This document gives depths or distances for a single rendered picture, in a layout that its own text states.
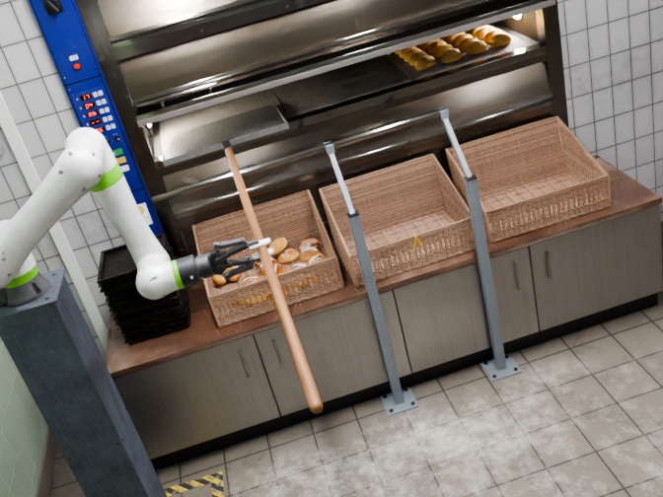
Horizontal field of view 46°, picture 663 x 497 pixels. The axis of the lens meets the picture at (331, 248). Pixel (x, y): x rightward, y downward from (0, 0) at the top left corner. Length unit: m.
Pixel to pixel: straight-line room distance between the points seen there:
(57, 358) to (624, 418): 2.12
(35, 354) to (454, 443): 1.65
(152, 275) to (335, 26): 1.46
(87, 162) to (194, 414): 1.50
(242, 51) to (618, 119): 1.82
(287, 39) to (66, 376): 1.61
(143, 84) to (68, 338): 1.19
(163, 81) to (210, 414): 1.40
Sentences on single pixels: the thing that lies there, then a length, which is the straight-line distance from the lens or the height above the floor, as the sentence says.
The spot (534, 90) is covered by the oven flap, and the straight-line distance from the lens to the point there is 3.77.
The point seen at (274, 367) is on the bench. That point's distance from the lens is 3.34.
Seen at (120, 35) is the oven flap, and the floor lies 1.73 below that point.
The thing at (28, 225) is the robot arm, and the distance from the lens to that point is 2.35.
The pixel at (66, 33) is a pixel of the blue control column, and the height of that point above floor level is 1.79.
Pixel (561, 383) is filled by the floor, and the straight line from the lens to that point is 3.52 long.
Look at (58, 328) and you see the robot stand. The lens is 2.63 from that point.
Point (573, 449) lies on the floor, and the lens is 3.24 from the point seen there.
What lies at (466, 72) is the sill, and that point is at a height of 1.17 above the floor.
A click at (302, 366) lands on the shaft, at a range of 1.90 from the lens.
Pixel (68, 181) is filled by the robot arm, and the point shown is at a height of 1.59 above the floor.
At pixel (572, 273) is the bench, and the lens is 3.56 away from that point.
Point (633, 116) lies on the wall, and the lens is 4.07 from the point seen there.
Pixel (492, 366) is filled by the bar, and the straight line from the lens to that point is 3.63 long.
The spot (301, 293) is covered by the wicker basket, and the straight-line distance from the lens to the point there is 3.26.
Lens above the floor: 2.29
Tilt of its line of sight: 28 degrees down
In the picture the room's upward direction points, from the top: 15 degrees counter-clockwise
